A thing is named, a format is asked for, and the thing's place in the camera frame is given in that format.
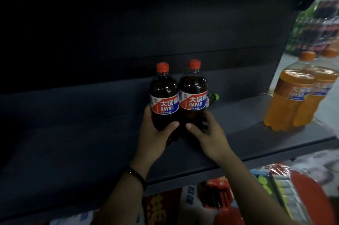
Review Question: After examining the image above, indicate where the person's left hand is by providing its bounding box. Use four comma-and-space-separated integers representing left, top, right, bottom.
130, 105, 180, 178

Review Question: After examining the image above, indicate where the person's right hand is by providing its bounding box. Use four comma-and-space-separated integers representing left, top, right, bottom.
186, 110, 235, 166

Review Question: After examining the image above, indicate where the pile of green tea bottles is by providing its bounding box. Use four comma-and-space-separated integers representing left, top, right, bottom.
206, 92, 220, 109

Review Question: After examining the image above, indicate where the large dark soda bottle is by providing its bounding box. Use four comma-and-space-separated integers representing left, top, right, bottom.
179, 59, 210, 139
149, 62, 180, 146

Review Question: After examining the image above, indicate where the dark grey metal shelf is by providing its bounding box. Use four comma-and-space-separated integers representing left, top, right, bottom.
0, 0, 339, 225

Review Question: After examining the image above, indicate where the large orange soda bottle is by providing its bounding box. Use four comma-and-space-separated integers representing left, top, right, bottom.
293, 48, 339, 127
264, 51, 317, 132

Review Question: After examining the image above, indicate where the person's right forearm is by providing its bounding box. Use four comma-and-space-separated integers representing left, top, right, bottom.
220, 153, 295, 225

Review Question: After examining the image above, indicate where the small red pack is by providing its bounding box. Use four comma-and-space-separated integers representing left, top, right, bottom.
198, 177, 233, 211

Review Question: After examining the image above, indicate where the blue pack of coloured sponges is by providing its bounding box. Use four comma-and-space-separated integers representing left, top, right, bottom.
250, 169, 276, 201

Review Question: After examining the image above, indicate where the crumpled white blue packet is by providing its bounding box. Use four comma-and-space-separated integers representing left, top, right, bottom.
180, 185, 202, 225

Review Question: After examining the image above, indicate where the red gold-flower packet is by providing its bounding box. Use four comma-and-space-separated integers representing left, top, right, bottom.
145, 188, 183, 225

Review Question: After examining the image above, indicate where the white striped pack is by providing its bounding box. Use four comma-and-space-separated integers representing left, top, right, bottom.
271, 173, 310, 224

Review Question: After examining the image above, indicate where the stack of white blue packets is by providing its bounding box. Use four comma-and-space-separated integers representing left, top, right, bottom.
50, 210, 99, 225

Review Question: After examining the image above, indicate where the white carton box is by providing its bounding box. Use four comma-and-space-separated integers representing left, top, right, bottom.
291, 149, 339, 196

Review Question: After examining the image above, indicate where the stack of drink bottle packs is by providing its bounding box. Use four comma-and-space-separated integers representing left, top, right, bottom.
285, 0, 339, 57

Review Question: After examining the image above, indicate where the dark beaded bracelet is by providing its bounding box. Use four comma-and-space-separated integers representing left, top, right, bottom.
120, 166, 148, 191

